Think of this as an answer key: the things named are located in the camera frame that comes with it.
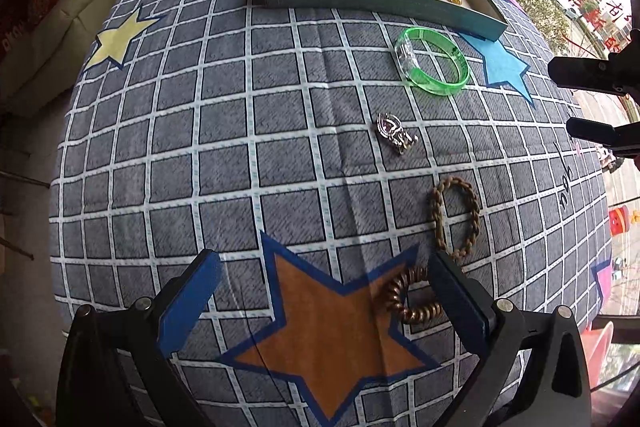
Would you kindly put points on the pink stool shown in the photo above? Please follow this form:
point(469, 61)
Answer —
point(600, 344)

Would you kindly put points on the red blanket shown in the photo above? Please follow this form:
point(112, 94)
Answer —
point(30, 2)

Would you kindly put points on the beige sofa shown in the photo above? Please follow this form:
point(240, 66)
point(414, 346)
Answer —
point(55, 37)

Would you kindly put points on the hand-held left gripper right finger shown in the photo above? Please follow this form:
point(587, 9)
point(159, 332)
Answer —
point(452, 302)

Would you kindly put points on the checkered tablecloth with stars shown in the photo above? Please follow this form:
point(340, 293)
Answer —
point(200, 157)

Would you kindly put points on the silver heart hair clip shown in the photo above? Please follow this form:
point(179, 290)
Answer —
point(395, 132)

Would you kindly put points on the green translucent bangle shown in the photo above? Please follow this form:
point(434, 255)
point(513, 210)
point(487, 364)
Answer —
point(435, 87)

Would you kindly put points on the red orange window ornament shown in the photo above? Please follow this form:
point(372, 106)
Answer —
point(620, 219)

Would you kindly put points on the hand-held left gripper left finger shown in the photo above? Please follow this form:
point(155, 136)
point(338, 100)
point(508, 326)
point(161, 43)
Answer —
point(187, 302)

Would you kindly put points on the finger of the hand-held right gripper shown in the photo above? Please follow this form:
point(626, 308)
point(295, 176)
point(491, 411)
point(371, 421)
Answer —
point(580, 72)
point(595, 133)

